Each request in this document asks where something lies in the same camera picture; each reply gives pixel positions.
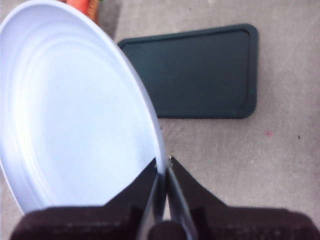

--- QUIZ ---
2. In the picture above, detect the dark green rectangular tray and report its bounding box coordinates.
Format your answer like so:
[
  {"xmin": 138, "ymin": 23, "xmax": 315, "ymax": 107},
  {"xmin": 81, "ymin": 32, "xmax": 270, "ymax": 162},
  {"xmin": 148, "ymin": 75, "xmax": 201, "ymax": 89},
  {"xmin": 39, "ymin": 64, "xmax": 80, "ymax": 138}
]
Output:
[{"xmin": 117, "ymin": 23, "xmax": 259, "ymax": 120}]

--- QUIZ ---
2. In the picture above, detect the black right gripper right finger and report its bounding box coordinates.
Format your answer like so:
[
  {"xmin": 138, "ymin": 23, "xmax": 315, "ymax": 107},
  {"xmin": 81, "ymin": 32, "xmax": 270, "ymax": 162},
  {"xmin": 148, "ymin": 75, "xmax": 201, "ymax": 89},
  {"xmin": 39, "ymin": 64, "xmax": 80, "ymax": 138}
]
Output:
[{"xmin": 167, "ymin": 157, "xmax": 320, "ymax": 240}]

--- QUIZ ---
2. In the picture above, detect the light blue round plate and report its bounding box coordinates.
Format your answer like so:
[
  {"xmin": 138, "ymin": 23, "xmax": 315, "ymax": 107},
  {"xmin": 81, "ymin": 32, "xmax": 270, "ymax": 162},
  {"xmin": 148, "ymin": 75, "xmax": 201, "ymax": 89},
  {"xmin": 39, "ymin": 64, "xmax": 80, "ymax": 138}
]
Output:
[{"xmin": 0, "ymin": 0, "xmax": 167, "ymax": 216}]

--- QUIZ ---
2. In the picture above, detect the brown wicker basket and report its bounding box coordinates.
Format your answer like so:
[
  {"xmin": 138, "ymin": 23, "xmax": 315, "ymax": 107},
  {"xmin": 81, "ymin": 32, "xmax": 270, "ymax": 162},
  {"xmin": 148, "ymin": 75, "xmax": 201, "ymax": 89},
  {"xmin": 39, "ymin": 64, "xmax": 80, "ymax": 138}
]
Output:
[{"xmin": 84, "ymin": 0, "xmax": 101, "ymax": 22}]

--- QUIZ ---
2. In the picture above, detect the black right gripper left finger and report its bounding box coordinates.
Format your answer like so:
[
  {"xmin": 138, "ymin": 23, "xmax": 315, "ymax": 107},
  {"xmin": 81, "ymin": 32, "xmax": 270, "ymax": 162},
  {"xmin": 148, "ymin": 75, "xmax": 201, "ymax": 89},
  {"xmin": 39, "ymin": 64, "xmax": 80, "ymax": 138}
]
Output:
[{"xmin": 9, "ymin": 159, "xmax": 161, "ymax": 240}]

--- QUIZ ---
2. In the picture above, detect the orange carrot with green leaves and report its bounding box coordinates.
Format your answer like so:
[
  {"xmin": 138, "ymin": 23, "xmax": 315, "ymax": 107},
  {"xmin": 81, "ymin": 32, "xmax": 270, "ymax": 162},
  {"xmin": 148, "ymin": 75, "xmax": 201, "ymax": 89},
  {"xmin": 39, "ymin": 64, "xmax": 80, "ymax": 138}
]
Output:
[{"xmin": 66, "ymin": 0, "xmax": 90, "ymax": 13}]

